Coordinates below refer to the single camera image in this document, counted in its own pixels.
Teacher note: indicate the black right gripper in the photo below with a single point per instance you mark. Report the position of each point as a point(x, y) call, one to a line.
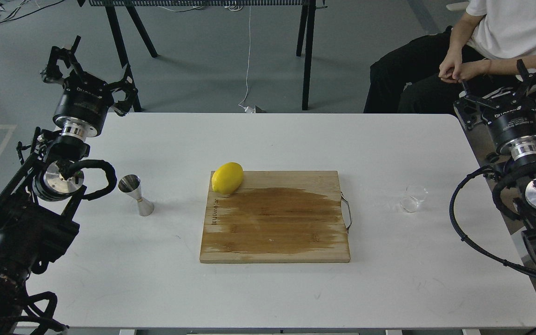
point(509, 125)

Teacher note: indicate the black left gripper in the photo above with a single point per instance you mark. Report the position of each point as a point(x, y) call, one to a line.
point(84, 104)

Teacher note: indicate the steel double jigger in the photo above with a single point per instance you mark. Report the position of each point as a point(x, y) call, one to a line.
point(131, 185)

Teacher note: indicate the clear glass measuring cup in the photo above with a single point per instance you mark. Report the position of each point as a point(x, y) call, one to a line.
point(413, 198)

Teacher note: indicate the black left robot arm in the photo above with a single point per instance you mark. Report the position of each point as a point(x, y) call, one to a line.
point(38, 204)

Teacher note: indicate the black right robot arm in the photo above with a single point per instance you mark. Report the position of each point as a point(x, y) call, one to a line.
point(514, 193)

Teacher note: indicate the seated person white shirt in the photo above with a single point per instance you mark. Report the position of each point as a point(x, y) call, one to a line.
point(482, 49)

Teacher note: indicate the yellow lemon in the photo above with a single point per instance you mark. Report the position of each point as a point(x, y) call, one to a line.
point(227, 178)

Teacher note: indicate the wooden cutting board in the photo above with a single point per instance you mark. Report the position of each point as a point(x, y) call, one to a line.
point(277, 216)

